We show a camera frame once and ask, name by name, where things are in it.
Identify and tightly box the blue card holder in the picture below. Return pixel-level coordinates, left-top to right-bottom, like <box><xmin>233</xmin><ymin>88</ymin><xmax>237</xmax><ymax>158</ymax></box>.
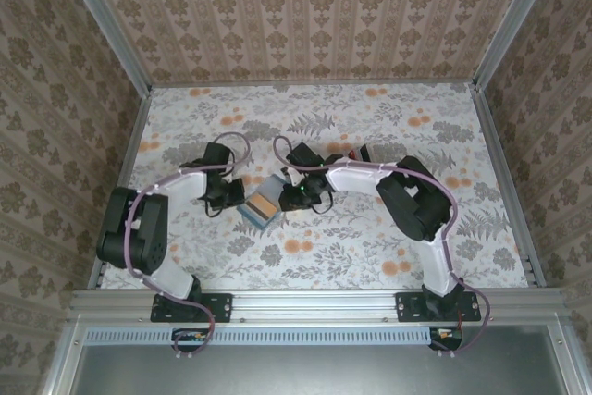
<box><xmin>234</xmin><ymin>173</ymin><xmax>284</xmax><ymax>231</ymax></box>

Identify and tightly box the orange card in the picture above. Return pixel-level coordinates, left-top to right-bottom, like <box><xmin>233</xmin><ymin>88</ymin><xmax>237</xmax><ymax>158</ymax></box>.
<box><xmin>246</xmin><ymin>191</ymin><xmax>279</xmax><ymax>224</ymax></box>

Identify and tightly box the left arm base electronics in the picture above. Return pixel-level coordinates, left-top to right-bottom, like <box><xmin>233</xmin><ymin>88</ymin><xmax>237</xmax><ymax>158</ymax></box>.
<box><xmin>171</xmin><ymin>327</ymin><xmax>210</xmax><ymax>353</ymax></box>

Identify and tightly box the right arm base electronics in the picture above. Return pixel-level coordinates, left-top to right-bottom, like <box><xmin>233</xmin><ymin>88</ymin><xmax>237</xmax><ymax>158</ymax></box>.
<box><xmin>428</xmin><ymin>326</ymin><xmax>464</xmax><ymax>352</ymax></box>

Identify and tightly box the floral patterned table cover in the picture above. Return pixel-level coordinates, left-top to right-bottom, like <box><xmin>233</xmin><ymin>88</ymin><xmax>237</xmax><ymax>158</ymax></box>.
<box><xmin>99</xmin><ymin>83</ymin><xmax>532</xmax><ymax>292</ymax></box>

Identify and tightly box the grey metal sheet panel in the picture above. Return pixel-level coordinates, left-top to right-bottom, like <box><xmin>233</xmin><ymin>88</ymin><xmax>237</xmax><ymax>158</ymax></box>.
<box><xmin>68</xmin><ymin>341</ymin><xmax>568</xmax><ymax>395</ymax></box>

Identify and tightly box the aluminium frame side rail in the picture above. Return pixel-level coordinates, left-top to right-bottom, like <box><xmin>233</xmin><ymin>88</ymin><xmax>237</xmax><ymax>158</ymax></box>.
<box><xmin>86</xmin><ymin>87</ymin><xmax>154</xmax><ymax>290</ymax></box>
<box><xmin>471</xmin><ymin>82</ymin><xmax>548</xmax><ymax>290</ymax></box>

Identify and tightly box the aluminium frame cross rail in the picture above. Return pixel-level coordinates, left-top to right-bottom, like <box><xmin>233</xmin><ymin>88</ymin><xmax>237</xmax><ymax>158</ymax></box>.
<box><xmin>68</xmin><ymin>288</ymin><xmax>568</xmax><ymax>322</ymax></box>

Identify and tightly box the thin aluminium table edge rail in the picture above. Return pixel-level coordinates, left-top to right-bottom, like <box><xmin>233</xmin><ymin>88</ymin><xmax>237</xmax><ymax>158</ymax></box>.
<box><xmin>150</xmin><ymin>80</ymin><xmax>477</xmax><ymax>90</ymax></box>

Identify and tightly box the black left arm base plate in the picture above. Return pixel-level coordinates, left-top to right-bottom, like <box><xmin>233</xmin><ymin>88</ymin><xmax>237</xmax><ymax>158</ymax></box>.
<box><xmin>151</xmin><ymin>291</ymin><xmax>233</xmax><ymax>324</ymax></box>

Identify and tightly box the grey slotted cable duct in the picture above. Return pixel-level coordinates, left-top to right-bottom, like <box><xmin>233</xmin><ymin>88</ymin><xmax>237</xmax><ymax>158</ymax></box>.
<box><xmin>85</xmin><ymin>326</ymin><xmax>434</xmax><ymax>346</ymax></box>

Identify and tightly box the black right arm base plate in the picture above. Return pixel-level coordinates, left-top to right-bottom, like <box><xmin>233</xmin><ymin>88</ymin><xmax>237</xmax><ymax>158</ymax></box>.
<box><xmin>396</xmin><ymin>291</ymin><xmax>480</xmax><ymax>324</ymax></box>

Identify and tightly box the aluminium frame post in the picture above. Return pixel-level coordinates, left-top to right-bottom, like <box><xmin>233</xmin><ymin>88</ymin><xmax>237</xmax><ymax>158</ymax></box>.
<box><xmin>470</xmin><ymin>0</ymin><xmax>566</xmax><ymax>93</ymax></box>
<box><xmin>55</xmin><ymin>0</ymin><xmax>154</xmax><ymax>95</ymax></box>

